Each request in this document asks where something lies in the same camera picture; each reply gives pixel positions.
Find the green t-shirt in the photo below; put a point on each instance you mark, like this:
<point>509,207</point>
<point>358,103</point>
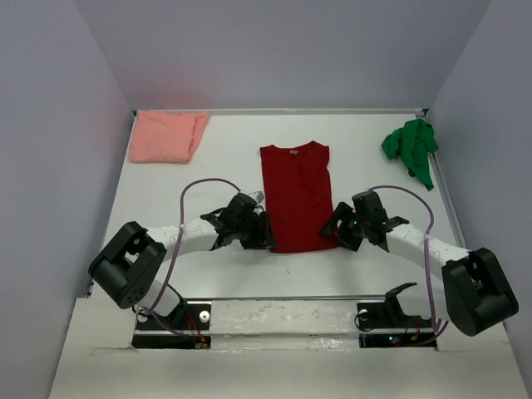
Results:
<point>412,144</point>

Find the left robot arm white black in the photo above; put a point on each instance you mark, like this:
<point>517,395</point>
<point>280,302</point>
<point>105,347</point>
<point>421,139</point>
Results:
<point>127,266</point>

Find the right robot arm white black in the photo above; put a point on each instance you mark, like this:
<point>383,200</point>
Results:
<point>467,288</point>

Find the red t-shirt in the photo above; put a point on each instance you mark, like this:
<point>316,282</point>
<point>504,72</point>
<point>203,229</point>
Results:
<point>298,197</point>

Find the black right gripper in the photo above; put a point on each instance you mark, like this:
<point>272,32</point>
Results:
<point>342,212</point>

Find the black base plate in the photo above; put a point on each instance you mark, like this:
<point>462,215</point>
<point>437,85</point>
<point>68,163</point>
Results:
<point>378,328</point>
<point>191,332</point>

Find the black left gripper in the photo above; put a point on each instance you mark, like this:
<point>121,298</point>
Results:
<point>263,237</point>

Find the folded pink t-shirt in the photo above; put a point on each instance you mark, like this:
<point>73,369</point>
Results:
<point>166,137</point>

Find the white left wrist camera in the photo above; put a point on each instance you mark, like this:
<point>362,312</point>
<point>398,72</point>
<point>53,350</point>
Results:
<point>256,196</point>

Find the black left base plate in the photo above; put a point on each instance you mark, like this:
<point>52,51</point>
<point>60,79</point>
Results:
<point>191,332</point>

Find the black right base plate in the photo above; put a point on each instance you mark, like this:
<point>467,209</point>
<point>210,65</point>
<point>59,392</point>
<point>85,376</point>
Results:
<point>378,328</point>

